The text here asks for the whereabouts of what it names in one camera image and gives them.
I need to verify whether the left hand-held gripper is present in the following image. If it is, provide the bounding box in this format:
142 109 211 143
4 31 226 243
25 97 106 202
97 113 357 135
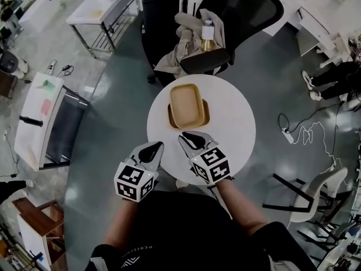
114 141 165 202

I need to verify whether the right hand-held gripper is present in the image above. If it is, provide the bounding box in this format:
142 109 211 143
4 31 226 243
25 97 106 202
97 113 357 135
178 131 235 186

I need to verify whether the person's left forearm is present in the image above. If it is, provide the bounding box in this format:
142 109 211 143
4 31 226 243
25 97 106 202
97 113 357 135
103 199 139 247

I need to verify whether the person's right forearm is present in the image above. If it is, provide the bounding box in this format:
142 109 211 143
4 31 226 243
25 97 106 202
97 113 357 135
215 178 267 237

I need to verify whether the white round table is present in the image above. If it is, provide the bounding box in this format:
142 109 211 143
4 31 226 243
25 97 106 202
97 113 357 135
146 73 257 186

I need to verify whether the person's black shirt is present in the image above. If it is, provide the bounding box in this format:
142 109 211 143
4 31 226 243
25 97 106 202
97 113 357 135
90 190 318 271

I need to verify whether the beige cloth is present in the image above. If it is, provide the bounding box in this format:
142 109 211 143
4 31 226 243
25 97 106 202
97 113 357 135
153 8 227 80

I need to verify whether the bottle with white label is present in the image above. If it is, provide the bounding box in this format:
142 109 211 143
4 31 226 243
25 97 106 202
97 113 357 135
200 19 217 52

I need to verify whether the pink flat item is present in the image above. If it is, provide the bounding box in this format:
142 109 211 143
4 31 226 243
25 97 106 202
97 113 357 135
40 98 53 116

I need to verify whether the black power adapter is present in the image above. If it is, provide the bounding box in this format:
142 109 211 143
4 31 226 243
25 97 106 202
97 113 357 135
57 64 75 78

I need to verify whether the green item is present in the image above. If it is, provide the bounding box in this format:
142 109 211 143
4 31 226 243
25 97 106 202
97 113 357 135
36 78 56 92

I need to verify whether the black high-back chair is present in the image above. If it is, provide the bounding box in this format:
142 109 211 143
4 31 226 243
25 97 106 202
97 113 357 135
139 0 182 84

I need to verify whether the grey chair with black legs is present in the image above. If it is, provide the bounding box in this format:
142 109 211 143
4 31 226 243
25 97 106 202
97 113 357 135
262 167 349 224

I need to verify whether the brown wooden shelf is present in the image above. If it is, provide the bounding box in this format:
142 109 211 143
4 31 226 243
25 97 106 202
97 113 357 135
11 197 67 271

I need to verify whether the black office chair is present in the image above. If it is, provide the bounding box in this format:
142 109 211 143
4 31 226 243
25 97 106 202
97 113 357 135
179 0 284 75

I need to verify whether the white drawer desk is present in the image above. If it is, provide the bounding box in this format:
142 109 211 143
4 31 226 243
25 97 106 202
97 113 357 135
262 0 344 58

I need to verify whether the black round stool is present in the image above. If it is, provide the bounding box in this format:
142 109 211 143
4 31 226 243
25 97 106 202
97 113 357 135
0 50 21 73

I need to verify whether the white side desk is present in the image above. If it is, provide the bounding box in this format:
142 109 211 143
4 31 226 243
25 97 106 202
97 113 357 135
318 235 361 271

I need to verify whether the white counter island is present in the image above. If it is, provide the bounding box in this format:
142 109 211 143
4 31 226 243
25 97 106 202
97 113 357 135
17 0 79 34

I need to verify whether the white power strip with cable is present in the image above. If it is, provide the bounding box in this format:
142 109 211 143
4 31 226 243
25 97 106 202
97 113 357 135
278 102 342 163

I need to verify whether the white cart with black frame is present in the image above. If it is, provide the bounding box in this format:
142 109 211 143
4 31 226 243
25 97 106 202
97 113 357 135
14 72 91 172

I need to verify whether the black cylindrical handle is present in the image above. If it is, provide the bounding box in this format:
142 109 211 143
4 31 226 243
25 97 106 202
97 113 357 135
19 115 44 128

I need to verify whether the black frame chair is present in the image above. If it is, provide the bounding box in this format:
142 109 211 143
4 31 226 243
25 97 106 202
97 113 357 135
296 212 359 251

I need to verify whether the white metal frame desk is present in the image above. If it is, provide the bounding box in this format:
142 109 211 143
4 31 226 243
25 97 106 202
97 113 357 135
66 0 142 59

